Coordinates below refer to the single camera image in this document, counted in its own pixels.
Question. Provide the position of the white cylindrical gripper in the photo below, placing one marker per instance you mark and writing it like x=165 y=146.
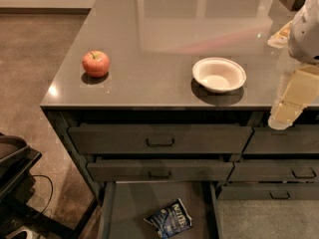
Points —
x=305 y=37

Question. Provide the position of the blue chip bag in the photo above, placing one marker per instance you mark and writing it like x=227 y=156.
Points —
x=170 y=220

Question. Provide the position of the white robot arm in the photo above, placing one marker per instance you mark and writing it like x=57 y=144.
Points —
x=303 y=42

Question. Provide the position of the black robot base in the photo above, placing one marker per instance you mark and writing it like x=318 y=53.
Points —
x=16 y=159

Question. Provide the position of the top right drawer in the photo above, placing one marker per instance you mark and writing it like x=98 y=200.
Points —
x=299 y=139

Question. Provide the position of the middle right drawer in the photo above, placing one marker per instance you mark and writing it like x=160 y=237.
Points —
x=275 y=170

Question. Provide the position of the bottom right drawer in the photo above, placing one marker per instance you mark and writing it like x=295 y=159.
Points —
x=270 y=192

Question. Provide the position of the grey counter cabinet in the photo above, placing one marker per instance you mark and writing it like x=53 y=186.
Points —
x=152 y=46

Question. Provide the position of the open bottom left drawer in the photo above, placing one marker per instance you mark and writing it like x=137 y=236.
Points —
x=127 y=204

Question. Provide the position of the middle left drawer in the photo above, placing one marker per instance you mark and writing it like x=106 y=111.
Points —
x=159 y=170

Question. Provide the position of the top left drawer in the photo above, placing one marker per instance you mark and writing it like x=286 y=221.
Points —
x=159 y=138

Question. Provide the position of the white paper bowl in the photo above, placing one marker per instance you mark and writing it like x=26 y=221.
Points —
x=219 y=75

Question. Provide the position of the white snack packet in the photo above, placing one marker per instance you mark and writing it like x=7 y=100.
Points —
x=280 y=39

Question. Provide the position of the red apple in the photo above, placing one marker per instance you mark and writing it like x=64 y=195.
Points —
x=96 y=64

